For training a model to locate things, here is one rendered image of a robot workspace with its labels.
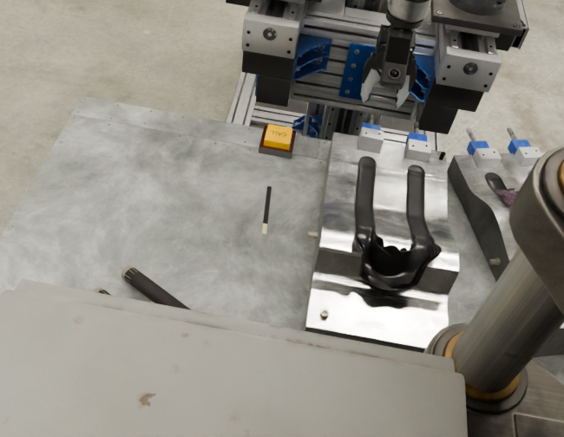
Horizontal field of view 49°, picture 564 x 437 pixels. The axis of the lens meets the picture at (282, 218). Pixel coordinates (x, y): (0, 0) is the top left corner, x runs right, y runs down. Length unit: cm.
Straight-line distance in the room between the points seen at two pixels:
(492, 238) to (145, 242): 72
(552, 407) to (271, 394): 35
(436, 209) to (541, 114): 202
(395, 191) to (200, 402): 101
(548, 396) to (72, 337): 45
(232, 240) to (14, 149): 157
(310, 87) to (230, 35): 155
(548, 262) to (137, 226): 100
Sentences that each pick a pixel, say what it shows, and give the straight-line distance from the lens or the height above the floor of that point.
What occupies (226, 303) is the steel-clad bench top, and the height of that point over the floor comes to 80.
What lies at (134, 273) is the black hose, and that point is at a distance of 120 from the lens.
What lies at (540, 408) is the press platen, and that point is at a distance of 65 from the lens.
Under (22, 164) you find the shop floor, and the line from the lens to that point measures 265.
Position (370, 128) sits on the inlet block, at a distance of 140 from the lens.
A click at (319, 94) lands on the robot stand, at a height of 72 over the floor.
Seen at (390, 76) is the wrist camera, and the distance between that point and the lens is 119.
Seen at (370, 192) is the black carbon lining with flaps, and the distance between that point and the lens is 132.
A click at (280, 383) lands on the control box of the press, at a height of 147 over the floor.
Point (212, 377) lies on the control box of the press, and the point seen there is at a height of 147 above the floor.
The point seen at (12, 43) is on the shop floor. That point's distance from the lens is 329.
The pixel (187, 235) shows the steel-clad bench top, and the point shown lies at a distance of 130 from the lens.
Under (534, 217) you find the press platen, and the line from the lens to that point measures 44.
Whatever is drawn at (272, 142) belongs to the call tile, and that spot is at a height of 83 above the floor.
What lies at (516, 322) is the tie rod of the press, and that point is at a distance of 53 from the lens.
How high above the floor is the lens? 182
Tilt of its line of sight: 49 degrees down
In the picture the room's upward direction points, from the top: 9 degrees clockwise
